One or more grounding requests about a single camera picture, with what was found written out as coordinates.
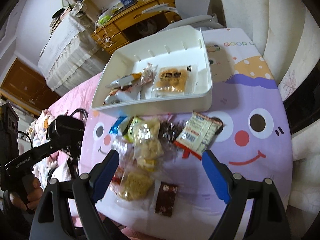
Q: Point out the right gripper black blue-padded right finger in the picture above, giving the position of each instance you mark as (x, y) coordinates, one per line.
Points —
(267, 220)

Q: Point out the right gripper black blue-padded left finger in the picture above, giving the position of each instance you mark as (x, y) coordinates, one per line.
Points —
(53, 219)

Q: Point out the clear bag yellow biscuits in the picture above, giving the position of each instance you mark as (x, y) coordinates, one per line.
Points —
(137, 178)

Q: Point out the red white cracker packet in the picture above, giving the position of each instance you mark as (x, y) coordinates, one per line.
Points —
(197, 135)

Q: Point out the person's left hand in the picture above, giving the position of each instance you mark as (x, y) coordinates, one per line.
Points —
(33, 197)

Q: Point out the pink bed sheet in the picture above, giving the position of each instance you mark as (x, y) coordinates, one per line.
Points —
(56, 166)

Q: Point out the blue white snack packet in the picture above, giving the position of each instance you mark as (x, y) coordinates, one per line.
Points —
(119, 126)

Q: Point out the brown wooden door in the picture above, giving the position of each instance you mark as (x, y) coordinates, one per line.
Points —
(28, 86)

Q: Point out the green snack packet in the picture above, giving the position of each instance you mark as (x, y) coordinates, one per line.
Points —
(128, 132)

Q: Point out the white ruffled cloth covered furniture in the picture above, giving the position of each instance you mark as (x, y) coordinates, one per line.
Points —
(71, 56)

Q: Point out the dark wrapped candy packet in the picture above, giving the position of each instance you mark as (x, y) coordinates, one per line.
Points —
(169, 131)

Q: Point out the dark brown snack bar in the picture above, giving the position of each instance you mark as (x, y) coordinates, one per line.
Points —
(166, 199)

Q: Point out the white plastic storage box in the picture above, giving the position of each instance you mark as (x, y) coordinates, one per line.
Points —
(126, 83)

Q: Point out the orange cake packet in box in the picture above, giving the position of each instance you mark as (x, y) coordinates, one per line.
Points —
(174, 81)

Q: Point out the wooden desk with drawers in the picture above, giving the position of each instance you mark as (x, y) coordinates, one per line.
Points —
(132, 24)

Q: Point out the grey office chair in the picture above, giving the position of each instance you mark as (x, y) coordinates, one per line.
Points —
(195, 13)

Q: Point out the white floral curtain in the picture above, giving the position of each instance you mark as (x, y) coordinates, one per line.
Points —
(286, 32)

